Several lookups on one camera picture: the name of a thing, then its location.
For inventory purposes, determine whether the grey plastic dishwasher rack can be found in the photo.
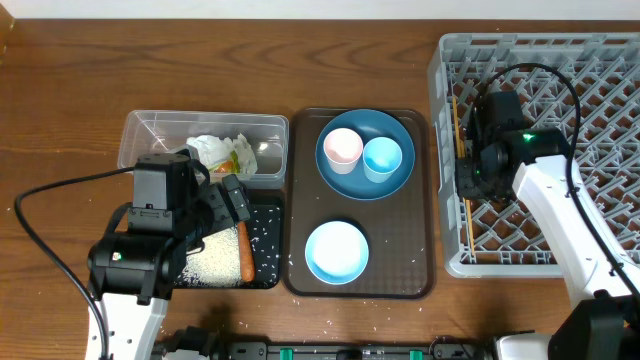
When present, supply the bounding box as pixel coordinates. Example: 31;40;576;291
428;33;639;278

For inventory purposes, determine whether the black plastic tray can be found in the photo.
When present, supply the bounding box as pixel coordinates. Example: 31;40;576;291
172;193;285;290

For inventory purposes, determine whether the orange carrot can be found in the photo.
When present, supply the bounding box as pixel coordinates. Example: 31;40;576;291
237;222;256;283

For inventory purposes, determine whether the clear plastic waste bin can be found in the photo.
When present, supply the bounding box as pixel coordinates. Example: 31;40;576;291
118;110;289;189

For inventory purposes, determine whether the light blue rice bowl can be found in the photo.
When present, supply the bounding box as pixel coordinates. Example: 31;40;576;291
304;221;370;286

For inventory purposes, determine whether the brown serving tray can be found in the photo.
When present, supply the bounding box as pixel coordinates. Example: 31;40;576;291
282;108;435;299

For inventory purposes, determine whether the wooden chopstick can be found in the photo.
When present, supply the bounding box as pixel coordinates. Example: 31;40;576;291
452;95;465;158
458;139;477;256

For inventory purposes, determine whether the white tissue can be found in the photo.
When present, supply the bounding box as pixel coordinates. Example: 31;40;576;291
186;135;235;169

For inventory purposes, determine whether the pile of white rice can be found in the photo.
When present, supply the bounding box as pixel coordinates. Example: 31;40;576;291
179;204;281;289

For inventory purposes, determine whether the green food wrapper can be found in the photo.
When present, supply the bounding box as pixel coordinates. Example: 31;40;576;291
208;134;258;176

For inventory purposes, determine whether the light blue plastic cup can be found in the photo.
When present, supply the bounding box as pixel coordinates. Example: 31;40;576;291
362;137;403;183

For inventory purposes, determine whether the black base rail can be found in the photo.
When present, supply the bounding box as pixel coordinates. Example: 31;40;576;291
151;342;495;360

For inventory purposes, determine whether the pink plastic cup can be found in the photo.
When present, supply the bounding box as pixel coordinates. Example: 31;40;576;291
323;128;364;175

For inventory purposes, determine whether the dark blue plate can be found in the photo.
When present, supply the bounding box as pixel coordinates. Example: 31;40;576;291
315;109;416;201

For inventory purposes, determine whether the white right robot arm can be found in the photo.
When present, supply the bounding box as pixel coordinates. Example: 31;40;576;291
456;91;639;360

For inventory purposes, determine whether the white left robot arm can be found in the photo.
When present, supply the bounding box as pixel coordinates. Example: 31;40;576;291
86;152;250;359

